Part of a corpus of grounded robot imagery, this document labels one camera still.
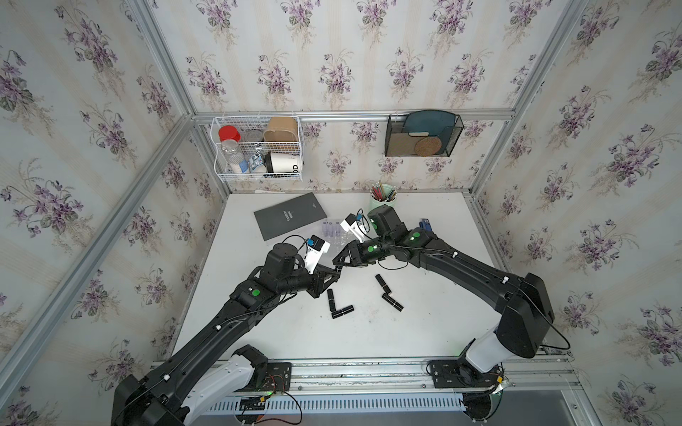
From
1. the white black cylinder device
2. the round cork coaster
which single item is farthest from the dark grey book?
the round cork coaster

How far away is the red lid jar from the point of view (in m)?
0.92

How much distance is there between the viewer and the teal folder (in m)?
0.92
